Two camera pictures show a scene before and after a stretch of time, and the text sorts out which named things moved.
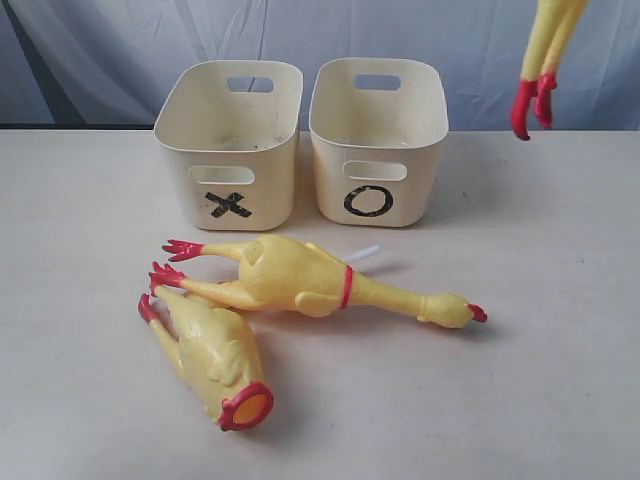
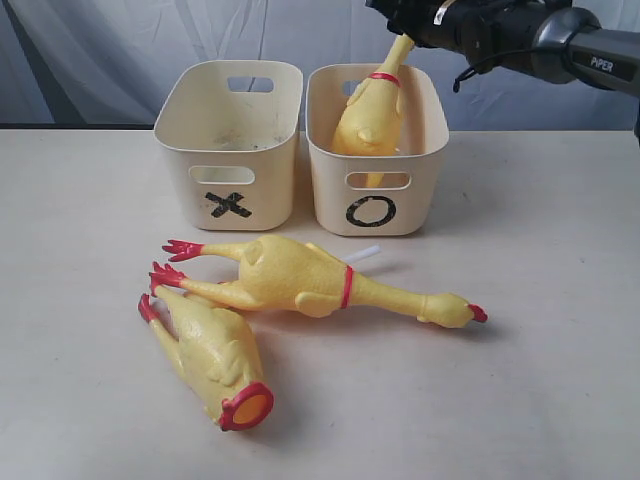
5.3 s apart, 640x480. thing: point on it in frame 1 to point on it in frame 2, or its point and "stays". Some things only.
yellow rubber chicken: x=554 y=26 to x=369 y=122
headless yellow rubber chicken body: x=217 y=352 stays
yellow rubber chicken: x=279 y=273 stays
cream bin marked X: x=236 y=151 stays
